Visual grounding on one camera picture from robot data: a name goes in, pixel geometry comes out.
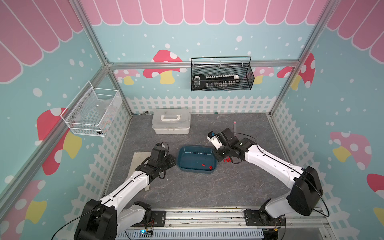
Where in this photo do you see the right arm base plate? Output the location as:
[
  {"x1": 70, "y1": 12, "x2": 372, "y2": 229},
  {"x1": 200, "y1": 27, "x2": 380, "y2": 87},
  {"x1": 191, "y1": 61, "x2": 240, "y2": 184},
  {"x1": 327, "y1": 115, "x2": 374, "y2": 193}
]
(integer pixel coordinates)
[{"x1": 243, "y1": 209, "x2": 286, "y2": 228}]

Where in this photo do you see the black wire wall basket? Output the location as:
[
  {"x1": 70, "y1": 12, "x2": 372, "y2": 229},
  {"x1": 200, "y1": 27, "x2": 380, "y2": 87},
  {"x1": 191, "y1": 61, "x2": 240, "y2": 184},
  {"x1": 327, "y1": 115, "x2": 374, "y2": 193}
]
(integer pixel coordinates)
[{"x1": 191, "y1": 57, "x2": 255, "y2": 92}]

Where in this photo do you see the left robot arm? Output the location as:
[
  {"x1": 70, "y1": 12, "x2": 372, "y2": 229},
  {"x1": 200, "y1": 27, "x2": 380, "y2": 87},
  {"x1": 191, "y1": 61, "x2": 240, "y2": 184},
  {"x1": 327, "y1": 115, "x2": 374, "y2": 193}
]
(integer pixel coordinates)
[{"x1": 74, "y1": 155, "x2": 176, "y2": 240}]

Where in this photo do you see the white wire wall basket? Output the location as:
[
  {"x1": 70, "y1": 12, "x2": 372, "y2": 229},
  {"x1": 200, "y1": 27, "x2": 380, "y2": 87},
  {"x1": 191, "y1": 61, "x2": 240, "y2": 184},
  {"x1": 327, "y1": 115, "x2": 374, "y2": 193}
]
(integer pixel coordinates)
[{"x1": 61, "y1": 82, "x2": 123, "y2": 137}]

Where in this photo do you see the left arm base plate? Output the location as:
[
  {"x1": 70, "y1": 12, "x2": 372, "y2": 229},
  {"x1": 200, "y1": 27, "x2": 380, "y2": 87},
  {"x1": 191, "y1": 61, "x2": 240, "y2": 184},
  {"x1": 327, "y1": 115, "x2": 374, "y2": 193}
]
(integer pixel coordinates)
[{"x1": 131, "y1": 211, "x2": 167, "y2": 228}]

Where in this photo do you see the socket set on rail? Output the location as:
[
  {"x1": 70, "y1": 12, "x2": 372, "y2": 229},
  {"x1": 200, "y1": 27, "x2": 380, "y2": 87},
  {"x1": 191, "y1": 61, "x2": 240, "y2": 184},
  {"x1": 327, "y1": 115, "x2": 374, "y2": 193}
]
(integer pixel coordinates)
[{"x1": 191, "y1": 74, "x2": 240, "y2": 91}]

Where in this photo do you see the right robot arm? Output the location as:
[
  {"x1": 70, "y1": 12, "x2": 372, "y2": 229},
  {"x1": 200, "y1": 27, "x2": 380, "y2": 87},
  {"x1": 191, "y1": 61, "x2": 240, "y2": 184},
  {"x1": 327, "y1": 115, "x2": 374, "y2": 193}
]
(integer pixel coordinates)
[{"x1": 207, "y1": 128, "x2": 324, "y2": 222}]

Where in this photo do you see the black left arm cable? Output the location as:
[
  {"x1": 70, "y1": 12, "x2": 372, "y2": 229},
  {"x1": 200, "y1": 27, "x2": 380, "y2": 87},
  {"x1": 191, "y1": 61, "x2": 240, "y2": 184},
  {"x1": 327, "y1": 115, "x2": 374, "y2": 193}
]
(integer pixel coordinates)
[{"x1": 50, "y1": 209, "x2": 94, "y2": 240}]

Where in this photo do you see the white plastic storage case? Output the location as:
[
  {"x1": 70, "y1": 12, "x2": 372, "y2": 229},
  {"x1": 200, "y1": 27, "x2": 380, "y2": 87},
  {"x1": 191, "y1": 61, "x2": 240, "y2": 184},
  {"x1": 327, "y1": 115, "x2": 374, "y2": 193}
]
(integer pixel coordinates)
[{"x1": 152, "y1": 109, "x2": 191, "y2": 135}]

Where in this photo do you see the teal plastic storage box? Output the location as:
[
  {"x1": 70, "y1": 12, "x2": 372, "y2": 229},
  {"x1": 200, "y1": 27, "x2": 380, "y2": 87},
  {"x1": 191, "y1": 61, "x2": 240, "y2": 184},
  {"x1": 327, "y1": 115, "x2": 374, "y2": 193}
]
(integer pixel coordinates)
[{"x1": 177, "y1": 145, "x2": 218, "y2": 174}]

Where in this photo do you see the white work glove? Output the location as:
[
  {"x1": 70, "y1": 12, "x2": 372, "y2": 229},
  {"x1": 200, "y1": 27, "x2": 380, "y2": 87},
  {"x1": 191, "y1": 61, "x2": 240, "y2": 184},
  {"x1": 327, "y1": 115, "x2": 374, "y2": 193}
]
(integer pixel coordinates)
[{"x1": 126, "y1": 152, "x2": 151, "y2": 180}]

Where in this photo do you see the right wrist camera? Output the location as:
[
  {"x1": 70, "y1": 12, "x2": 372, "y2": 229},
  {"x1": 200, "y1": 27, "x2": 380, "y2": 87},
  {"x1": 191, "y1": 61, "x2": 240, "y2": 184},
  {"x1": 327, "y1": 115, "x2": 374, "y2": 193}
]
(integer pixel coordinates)
[{"x1": 207, "y1": 131, "x2": 223, "y2": 150}]

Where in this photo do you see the green circuit board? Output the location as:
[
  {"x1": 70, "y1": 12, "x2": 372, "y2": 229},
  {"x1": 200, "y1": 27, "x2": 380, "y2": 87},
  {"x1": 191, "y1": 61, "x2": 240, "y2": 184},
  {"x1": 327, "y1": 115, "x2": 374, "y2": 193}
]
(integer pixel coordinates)
[{"x1": 139, "y1": 229, "x2": 154, "y2": 238}]

